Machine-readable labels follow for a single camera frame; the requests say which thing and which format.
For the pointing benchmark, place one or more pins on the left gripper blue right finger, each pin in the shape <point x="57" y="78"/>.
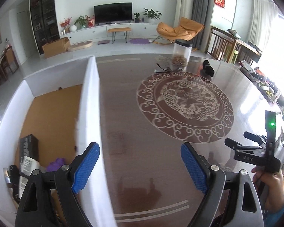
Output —
<point x="230" y="199"/>

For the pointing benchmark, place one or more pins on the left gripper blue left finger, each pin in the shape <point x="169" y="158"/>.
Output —
<point x="36" y="208"/>

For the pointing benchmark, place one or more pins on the white lotion tube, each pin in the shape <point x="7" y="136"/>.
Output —
<point x="28" y="165"/>

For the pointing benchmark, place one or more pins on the black cardboard product box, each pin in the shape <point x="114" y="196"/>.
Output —
<point x="28" y="146"/>

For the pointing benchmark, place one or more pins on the black fuzzy sock bundle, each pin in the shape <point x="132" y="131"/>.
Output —
<point x="207" y="68"/>

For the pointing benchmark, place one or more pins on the gold cream tube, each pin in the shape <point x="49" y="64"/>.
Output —
<point x="7" y="177"/>

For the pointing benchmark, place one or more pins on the person's right hand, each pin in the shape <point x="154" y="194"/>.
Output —
<point x="274" y="181"/>

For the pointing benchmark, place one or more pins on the white storage box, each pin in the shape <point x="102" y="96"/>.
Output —
<point x="60" y="106"/>

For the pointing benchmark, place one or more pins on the wooden railing bench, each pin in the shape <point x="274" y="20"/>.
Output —
<point x="224" y="46"/>

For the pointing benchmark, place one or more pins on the clear jar black lid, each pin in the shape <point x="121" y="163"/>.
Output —
<point x="181" y="52"/>

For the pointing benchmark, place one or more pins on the cardboard box on floor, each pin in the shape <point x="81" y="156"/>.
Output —
<point x="56" y="47"/>

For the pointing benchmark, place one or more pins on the white tv console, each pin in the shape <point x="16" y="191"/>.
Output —
<point x="98" y="33"/>

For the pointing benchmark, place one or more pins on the orange lounge chair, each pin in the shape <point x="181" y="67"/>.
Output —
<point x="186" y="30"/>

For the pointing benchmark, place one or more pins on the red flowers in vase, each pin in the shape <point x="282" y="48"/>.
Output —
<point x="66" y="24"/>

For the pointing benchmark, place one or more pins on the wooden bench stool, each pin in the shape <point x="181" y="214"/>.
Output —
<point x="114" y="31"/>

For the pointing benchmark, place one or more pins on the flat screen television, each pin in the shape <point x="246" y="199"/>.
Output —
<point x="114" y="12"/>

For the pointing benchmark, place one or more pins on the green potted plant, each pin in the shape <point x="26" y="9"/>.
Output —
<point x="152" y="16"/>

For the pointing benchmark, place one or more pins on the grey curtain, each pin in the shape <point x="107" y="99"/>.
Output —
<point x="202" y="13"/>

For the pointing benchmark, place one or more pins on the black display cabinet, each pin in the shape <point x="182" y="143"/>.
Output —
<point x="44" y="22"/>

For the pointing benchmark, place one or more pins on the standing air conditioner cover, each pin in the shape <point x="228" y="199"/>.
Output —
<point x="183" y="9"/>

